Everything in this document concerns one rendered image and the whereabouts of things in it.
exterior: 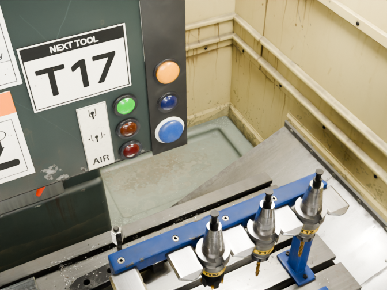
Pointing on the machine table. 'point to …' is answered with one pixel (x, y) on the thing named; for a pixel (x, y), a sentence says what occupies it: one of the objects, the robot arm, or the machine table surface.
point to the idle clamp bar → (102, 282)
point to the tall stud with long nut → (117, 234)
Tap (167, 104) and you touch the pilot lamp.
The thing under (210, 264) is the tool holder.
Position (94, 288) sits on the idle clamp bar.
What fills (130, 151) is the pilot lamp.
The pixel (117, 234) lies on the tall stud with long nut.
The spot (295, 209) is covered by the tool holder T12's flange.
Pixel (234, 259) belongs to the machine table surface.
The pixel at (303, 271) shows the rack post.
